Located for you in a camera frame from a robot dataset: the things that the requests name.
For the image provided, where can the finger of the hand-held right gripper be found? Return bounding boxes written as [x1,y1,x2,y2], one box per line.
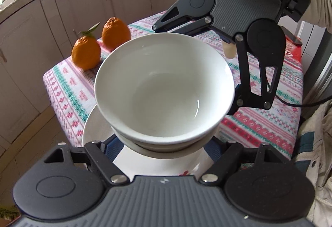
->
[152,0,213,36]
[228,35,282,115]

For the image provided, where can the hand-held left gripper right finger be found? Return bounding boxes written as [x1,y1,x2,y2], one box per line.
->
[200,137,288,186]

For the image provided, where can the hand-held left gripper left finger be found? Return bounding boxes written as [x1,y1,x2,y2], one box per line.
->
[45,136,130,186]

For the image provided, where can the white fruit-print plate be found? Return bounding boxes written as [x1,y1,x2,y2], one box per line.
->
[82,104,214,181]

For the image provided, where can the person's right forearm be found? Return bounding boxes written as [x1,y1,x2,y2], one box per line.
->
[298,0,332,28]

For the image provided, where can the person's right hand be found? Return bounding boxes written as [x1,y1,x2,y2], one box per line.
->
[223,43,237,58]

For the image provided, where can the patterned red green tablecloth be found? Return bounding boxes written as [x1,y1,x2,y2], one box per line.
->
[43,11,304,163]

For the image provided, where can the black smartphone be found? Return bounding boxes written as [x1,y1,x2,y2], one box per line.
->
[285,33,303,45]

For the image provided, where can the bumpy orange without leaf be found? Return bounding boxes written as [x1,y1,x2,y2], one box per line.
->
[102,17,131,52]

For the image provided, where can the orange with stem and leaf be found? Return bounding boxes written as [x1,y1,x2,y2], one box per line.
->
[72,22,102,70]

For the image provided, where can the person's cream jacket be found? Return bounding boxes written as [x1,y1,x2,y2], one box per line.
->
[293,103,332,227]

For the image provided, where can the white kitchen base cabinets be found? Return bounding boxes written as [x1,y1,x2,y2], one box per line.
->
[0,0,213,150]

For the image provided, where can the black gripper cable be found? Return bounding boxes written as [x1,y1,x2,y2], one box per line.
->
[275,95,332,108]

